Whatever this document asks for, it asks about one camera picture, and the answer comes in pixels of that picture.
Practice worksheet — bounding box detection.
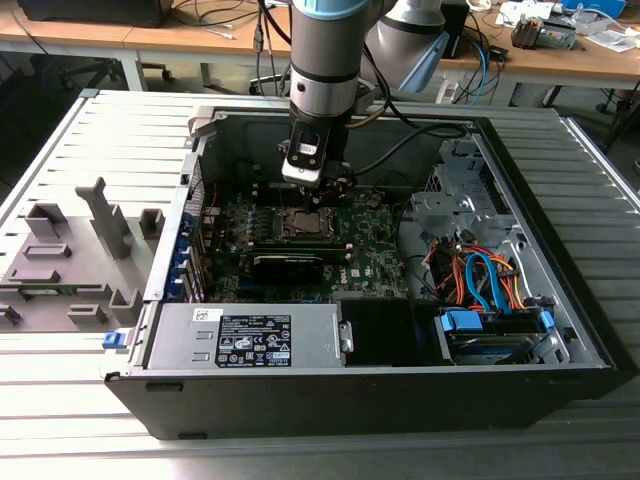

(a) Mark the silver CPU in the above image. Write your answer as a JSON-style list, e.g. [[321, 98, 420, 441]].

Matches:
[[292, 210, 325, 235]]

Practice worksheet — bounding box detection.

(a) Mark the CPU socket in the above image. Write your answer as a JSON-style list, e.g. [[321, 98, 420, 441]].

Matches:
[[272, 202, 345, 246]]

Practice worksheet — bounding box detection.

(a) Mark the CPU cooler with copper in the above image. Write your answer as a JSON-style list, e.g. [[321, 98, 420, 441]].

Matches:
[[510, 13, 545, 50]]

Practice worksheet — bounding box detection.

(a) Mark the office chair base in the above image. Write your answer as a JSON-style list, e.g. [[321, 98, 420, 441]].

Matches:
[[248, 62, 294, 97]]

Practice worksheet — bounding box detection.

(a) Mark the RAM stick with yellow edge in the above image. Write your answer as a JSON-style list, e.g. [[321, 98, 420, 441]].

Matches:
[[249, 240, 352, 262]]

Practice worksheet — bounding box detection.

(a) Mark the green motherboard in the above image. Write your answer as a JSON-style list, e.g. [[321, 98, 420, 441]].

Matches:
[[202, 187, 416, 304]]

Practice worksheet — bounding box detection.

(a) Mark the metal drive cage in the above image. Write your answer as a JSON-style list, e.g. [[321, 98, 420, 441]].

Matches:
[[407, 137, 531, 266]]

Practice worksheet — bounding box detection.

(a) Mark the white power strip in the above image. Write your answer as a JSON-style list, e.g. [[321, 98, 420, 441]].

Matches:
[[435, 79, 460, 105]]

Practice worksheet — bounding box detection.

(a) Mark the low-profile graphics card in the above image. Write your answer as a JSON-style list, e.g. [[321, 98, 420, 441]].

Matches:
[[251, 252, 325, 287]]

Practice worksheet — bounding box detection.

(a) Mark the small black box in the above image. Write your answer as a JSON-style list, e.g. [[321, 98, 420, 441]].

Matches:
[[442, 2, 471, 60]]

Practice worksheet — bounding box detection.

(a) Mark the wooden desk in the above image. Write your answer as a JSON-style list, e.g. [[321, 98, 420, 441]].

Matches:
[[439, 0, 640, 109], [0, 0, 296, 91]]

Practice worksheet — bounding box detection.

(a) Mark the grey power supply unit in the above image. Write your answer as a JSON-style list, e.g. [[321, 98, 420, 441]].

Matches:
[[144, 302, 344, 371]]

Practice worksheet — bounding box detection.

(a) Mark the hard disk in blue carrier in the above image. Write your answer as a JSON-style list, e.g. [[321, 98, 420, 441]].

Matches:
[[434, 307, 556, 366]]

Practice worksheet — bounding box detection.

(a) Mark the grey box device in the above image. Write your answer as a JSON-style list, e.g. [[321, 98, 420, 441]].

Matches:
[[542, 17, 577, 50]]

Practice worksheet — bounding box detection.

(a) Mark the black open PC case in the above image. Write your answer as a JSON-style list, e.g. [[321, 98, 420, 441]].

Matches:
[[102, 104, 639, 441]]

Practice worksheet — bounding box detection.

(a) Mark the grey parts rack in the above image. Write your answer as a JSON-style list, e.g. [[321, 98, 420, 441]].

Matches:
[[0, 175, 166, 335]]

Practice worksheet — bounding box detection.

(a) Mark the large black box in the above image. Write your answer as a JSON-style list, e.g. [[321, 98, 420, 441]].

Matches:
[[17, 0, 166, 29]]

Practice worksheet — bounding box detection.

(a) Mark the blue box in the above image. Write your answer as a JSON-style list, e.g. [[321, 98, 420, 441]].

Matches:
[[560, 0, 627, 15]]

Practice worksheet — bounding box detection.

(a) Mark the black office chair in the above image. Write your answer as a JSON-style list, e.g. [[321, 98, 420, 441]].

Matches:
[[0, 49, 126, 191]]

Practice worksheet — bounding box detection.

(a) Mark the green RAM stick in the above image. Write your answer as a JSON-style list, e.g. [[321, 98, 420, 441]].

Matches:
[[17, 284, 109, 297]]

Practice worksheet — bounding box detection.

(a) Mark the brown cable loop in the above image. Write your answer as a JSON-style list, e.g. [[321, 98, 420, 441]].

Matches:
[[344, 105, 387, 131]]

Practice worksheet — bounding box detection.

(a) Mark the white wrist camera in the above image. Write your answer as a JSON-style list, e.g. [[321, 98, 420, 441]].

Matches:
[[279, 119, 335, 190]]

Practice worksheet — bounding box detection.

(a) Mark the black camera cable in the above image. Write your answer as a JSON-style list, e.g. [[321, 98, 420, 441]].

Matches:
[[349, 44, 474, 177]]

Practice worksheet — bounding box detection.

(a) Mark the red wire bundle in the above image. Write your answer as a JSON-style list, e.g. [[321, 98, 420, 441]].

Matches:
[[429, 242, 471, 304]]

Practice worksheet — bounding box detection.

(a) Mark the blue hanging cable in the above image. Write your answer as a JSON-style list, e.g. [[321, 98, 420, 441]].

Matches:
[[472, 38, 502, 99]]

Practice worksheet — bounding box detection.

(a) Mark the blue data cable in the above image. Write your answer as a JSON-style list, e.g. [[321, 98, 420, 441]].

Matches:
[[464, 252, 514, 316]]

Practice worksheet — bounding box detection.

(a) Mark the orange power wire bundle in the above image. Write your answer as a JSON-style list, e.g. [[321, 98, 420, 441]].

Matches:
[[479, 252, 527, 311]]

